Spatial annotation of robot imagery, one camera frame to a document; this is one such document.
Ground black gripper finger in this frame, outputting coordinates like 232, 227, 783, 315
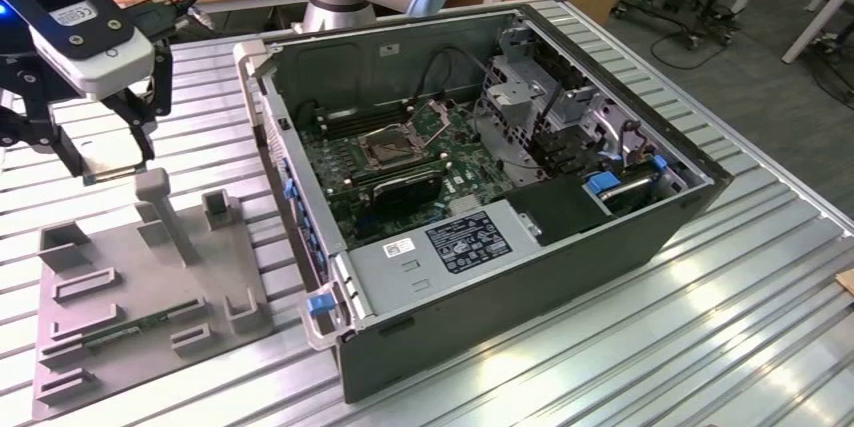
0, 54, 90, 178
104, 41, 175, 172

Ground silver square CPU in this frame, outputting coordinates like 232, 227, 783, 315
83, 161, 150, 187

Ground black RAM slot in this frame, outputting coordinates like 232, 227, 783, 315
351, 166, 450, 192
319, 104, 410, 125
323, 114, 412, 136
346, 159, 447, 183

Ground CPU socket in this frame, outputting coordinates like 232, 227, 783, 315
358, 129, 435, 171

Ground grey plastic parts rack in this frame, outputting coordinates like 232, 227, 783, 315
32, 166, 275, 421

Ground round black cooler shroud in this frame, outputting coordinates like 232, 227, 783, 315
370, 170, 446, 213

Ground green motherboard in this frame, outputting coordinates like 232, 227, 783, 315
296, 99, 529, 243

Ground green RAM stick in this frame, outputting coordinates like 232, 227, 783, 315
84, 300, 199, 349

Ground silver metal drive cage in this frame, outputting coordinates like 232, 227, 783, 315
476, 24, 602, 173

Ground grey power supply unit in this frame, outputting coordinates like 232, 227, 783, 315
346, 199, 542, 316

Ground blue disk carrier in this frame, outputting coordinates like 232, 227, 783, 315
581, 170, 669, 213

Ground open black PC case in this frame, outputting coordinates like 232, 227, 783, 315
231, 0, 735, 404

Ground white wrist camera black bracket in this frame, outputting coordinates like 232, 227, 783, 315
0, 0, 156, 101

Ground looped black wire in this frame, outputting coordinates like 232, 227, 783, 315
407, 46, 499, 103

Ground metal socket cover frame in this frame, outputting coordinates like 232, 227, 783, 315
407, 99, 456, 148

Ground blue handle latch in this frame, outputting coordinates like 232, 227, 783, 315
304, 293, 334, 319

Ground short black wire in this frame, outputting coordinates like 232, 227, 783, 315
533, 81, 561, 123

